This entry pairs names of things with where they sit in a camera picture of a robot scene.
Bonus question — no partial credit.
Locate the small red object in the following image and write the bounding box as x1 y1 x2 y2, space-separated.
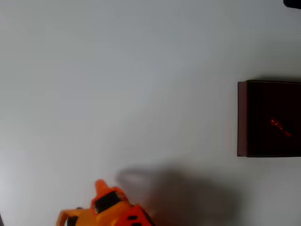
269 118 293 137

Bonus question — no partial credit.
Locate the black object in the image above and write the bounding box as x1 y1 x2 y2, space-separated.
283 0 301 10

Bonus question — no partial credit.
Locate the dark brown open box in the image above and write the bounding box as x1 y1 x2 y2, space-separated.
237 80 301 158

